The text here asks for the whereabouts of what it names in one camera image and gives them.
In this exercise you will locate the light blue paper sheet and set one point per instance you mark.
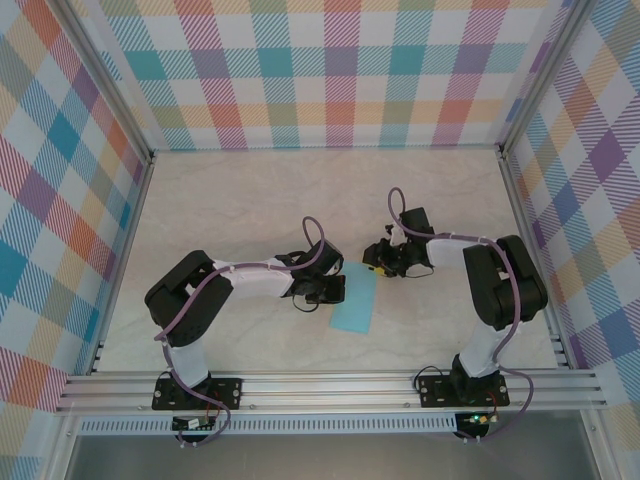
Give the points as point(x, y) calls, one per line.
point(357, 305)

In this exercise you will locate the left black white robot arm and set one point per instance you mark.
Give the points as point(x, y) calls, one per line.
point(190, 300)

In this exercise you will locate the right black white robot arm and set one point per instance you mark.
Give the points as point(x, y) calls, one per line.
point(505, 285)

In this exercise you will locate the grey metal panel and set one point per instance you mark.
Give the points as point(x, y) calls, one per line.
point(325, 457)

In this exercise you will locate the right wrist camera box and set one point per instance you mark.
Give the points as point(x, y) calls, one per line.
point(397, 235)

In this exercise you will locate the aluminium mounting rail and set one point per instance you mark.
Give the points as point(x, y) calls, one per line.
point(325, 390)

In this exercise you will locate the aluminium table side rail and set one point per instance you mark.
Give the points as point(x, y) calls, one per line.
point(531, 250)
point(125, 252)

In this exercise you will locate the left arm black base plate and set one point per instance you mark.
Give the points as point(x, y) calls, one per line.
point(225, 392)

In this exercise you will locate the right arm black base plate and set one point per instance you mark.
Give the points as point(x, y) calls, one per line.
point(435, 392)

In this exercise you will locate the aluminium frame post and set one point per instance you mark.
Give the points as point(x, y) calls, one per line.
point(542, 75)
point(107, 75)

